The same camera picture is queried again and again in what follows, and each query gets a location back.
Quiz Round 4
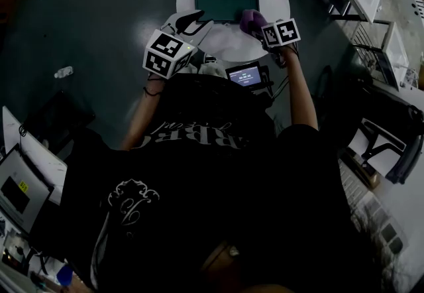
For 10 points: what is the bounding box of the blue bottle cap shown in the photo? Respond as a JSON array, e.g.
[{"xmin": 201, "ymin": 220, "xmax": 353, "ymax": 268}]
[{"xmin": 56, "ymin": 264, "xmax": 74, "ymax": 286}]

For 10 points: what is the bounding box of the person's right forearm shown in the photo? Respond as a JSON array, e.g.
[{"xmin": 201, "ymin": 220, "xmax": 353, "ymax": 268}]
[{"xmin": 280, "ymin": 47, "xmax": 319, "ymax": 131}]

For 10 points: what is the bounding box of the small display device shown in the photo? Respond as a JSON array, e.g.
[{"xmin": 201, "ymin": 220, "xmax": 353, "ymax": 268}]
[{"xmin": 225, "ymin": 60, "xmax": 264, "ymax": 89}]

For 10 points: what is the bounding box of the clear plastic bottle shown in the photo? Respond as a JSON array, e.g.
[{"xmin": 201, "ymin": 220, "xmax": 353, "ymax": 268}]
[{"xmin": 53, "ymin": 66, "xmax": 74, "ymax": 80}]

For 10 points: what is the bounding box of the person's left forearm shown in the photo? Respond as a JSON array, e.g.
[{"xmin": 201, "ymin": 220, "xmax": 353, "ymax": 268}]
[{"xmin": 119, "ymin": 73, "xmax": 166, "ymax": 152}]

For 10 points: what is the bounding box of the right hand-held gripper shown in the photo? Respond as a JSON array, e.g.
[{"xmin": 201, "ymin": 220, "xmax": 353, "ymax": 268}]
[{"xmin": 252, "ymin": 18, "xmax": 301, "ymax": 69}]

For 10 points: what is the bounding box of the purple cloth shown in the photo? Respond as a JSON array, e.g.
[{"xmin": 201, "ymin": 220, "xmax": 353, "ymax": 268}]
[{"xmin": 238, "ymin": 9, "xmax": 269, "ymax": 36}]

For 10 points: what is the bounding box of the dark green box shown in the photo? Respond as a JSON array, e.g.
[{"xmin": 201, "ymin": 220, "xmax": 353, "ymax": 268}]
[{"xmin": 193, "ymin": 0, "xmax": 260, "ymax": 25}]

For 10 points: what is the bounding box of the person's black printed shirt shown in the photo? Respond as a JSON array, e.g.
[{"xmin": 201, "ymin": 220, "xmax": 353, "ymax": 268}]
[{"xmin": 28, "ymin": 73, "xmax": 392, "ymax": 293}]

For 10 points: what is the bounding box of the black cable bundle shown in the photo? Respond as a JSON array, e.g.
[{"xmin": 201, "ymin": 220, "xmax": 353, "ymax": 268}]
[{"xmin": 259, "ymin": 65, "xmax": 290, "ymax": 99}]

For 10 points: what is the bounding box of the black office chair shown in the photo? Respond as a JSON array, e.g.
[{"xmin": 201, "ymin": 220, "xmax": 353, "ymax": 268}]
[{"xmin": 344, "ymin": 84, "xmax": 424, "ymax": 186}]

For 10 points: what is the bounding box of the black wrist band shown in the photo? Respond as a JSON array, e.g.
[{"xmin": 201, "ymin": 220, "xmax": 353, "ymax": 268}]
[{"xmin": 142, "ymin": 86, "xmax": 163, "ymax": 98}]

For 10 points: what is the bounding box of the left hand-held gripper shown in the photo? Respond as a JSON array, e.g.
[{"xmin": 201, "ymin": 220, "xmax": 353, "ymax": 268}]
[{"xmin": 142, "ymin": 9, "xmax": 215, "ymax": 80}]

